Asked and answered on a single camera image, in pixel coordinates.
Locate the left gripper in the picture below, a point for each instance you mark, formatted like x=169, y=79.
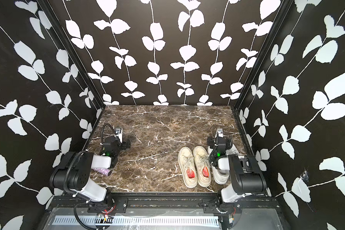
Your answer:
x=123, y=144

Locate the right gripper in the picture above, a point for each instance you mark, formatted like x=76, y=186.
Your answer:
x=219, y=142

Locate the beige sneaker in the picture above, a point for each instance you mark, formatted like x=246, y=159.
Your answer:
x=186, y=160
x=201, y=160

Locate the red insole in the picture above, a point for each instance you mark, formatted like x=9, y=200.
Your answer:
x=190, y=173

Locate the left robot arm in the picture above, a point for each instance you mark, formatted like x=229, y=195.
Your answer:
x=72, y=175

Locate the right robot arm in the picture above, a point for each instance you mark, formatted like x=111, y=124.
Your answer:
x=246, y=179

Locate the white sneaker outer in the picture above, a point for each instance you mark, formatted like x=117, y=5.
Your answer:
x=231, y=150

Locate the white sneaker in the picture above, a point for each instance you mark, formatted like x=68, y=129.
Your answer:
x=220, y=166
x=231, y=150

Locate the purple glitter tube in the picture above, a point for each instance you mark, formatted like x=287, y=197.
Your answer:
x=104, y=171

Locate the white sneaker inner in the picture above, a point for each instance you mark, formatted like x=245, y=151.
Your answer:
x=220, y=166

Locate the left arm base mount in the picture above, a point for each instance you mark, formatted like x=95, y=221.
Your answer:
x=113, y=203

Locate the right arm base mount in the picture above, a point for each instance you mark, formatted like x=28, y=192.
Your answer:
x=215, y=205

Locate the white vented rail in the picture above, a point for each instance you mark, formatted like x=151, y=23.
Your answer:
x=205, y=221

